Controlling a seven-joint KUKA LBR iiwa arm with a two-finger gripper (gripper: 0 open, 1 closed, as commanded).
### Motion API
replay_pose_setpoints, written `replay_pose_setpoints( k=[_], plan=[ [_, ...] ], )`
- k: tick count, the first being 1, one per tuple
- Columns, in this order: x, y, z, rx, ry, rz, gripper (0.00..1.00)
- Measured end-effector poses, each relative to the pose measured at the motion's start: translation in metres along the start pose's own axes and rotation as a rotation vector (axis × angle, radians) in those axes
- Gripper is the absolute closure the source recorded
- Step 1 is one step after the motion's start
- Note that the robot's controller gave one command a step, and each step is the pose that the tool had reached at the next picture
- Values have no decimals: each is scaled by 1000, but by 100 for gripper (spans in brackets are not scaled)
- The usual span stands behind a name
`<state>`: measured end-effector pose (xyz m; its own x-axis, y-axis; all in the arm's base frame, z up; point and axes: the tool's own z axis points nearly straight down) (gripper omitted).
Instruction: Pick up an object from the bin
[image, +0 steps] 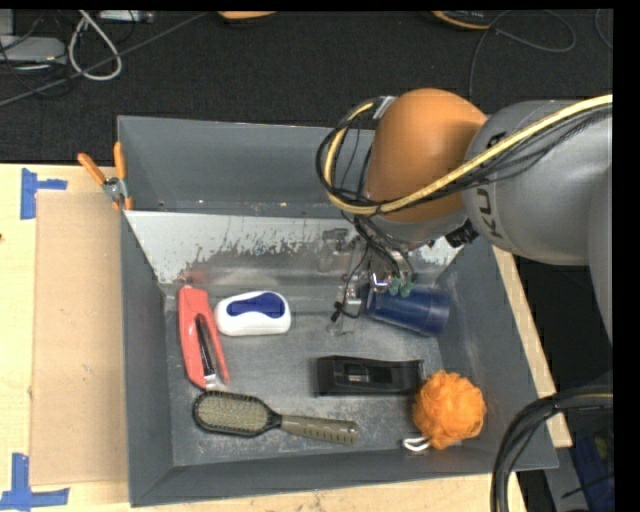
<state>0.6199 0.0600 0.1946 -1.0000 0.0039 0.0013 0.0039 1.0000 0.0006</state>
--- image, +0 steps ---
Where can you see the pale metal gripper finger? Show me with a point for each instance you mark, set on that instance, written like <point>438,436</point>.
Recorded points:
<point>350,312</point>

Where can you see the grey metal bin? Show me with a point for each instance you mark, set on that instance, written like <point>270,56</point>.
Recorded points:
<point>280,350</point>

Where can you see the black stapler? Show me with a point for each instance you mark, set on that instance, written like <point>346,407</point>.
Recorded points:
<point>370,375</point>

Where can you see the black cylinder on white bracket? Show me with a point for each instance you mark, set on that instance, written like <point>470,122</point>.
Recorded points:
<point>460,235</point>

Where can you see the black and olive hairbrush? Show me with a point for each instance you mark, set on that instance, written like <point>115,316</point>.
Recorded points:
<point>235,412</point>

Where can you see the dark blue cup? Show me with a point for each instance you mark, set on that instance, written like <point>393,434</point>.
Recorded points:
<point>415,310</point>

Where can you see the orange bath pouf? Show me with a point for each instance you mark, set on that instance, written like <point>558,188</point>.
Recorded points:
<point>450,407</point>

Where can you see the white and blue brush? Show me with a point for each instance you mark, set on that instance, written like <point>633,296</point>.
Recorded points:
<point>252,320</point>

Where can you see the brown cardboard board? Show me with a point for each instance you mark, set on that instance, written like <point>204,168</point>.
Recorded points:
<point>75,340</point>

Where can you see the red stapler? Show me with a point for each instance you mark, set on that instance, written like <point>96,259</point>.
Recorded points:
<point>192,330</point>

